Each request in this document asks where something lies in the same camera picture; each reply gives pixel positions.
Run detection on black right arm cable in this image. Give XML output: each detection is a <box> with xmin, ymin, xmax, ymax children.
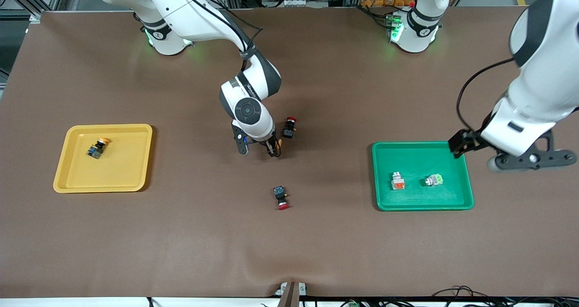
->
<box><xmin>172</xmin><ymin>0</ymin><xmax>265</xmax><ymax>72</ymax></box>

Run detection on white power strip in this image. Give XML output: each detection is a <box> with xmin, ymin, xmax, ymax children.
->
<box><xmin>261</xmin><ymin>0</ymin><xmax>327</xmax><ymax>8</ymax></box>

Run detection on metal bracket with brown post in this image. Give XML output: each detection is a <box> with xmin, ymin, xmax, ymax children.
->
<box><xmin>275</xmin><ymin>281</ymin><xmax>308</xmax><ymax>307</ymax></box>

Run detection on black cable bundle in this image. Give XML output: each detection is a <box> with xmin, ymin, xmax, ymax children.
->
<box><xmin>430</xmin><ymin>285</ymin><xmax>579</xmax><ymax>307</ymax></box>

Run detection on black button with red cap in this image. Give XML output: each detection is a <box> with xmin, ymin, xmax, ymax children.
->
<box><xmin>283</xmin><ymin>116</ymin><xmax>299</xmax><ymax>139</ymax></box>
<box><xmin>272</xmin><ymin>186</ymin><xmax>291</xmax><ymax>211</ymax></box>

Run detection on yellow plastic tray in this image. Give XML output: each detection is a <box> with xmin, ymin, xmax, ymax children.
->
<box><xmin>53</xmin><ymin>124</ymin><xmax>153</xmax><ymax>194</ymax></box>

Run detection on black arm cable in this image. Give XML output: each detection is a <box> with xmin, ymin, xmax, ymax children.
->
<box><xmin>456</xmin><ymin>56</ymin><xmax>518</xmax><ymax>136</ymax></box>
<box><xmin>172</xmin><ymin>0</ymin><xmax>265</xmax><ymax>72</ymax></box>

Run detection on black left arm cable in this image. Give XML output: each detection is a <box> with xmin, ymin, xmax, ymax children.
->
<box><xmin>456</xmin><ymin>56</ymin><xmax>518</xmax><ymax>136</ymax></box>

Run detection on green plastic tray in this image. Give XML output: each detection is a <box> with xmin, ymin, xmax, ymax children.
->
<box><xmin>372</xmin><ymin>141</ymin><xmax>475</xmax><ymax>212</ymax></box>

